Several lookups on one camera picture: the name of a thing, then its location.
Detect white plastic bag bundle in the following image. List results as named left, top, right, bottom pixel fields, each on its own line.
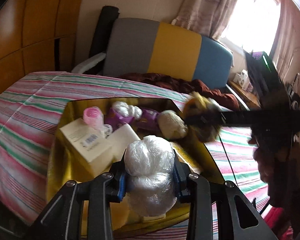
left=124, top=135, right=177, bottom=217

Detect cream sock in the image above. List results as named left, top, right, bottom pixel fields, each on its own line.
left=157, top=110, right=188, bottom=140

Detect white foam block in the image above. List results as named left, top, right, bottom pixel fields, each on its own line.
left=107, top=124, right=140, bottom=161

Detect white cardboard box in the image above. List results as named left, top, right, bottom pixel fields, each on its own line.
left=59, top=118, right=113, bottom=177

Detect yellow plush toy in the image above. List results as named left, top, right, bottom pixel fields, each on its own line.
left=183, top=92, right=222, bottom=143

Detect purple snack packet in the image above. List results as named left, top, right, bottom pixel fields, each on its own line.
left=104, top=107, right=134, bottom=131
left=135, top=108, right=159, bottom=132

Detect white cloth bundle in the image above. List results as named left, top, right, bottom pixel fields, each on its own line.
left=112, top=101, right=142, bottom=120

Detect pink hair roller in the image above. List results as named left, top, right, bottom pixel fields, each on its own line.
left=83, top=106, right=104, bottom=129

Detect yellow sponge square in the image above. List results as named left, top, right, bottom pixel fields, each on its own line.
left=110, top=198, right=166, bottom=230

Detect wooden side table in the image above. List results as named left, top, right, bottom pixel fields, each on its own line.
left=227, top=81, right=261, bottom=109

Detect gold metal tin box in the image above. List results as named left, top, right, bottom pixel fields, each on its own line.
left=45, top=97, right=225, bottom=237

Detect white boxes on table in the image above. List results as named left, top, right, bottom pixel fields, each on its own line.
left=233, top=69, right=253, bottom=93

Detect dark red blanket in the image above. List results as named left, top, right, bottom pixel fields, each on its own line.
left=119, top=73, right=240, bottom=111

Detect striped pink green bedsheet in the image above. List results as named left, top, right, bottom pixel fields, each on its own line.
left=0, top=72, right=269, bottom=239

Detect grey yellow blue sofa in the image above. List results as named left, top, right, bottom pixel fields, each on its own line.
left=71, top=17, right=251, bottom=111

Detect pink curtain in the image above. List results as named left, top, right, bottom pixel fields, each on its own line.
left=172, top=0, right=300, bottom=81

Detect wooden wardrobe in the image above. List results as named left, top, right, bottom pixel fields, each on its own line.
left=0, top=0, right=82, bottom=94

